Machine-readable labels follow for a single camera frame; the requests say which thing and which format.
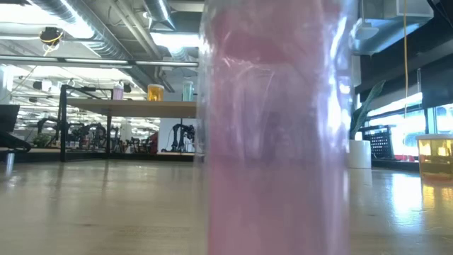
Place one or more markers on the black flat panel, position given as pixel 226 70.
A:
pixel 8 118

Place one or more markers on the silver metal post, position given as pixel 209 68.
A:
pixel 9 163

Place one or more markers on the white ceiling unit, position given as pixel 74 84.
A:
pixel 389 28

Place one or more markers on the wooden shelf black frame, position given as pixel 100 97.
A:
pixel 124 108

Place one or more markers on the silver ceiling pipe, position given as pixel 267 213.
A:
pixel 35 58

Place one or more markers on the green artificial plant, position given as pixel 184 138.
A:
pixel 366 104

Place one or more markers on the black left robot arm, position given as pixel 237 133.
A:
pixel 14 141

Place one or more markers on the light blue translucent cup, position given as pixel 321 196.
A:
pixel 187 93

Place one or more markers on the black background robot arm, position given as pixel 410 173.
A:
pixel 180 134

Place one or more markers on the black perforated crate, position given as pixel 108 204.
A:
pixel 380 143

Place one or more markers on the white plant pot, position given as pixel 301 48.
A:
pixel 359 154

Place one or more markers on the large orange pill bottle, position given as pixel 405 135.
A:
pixel 435 159
pixel 155 93

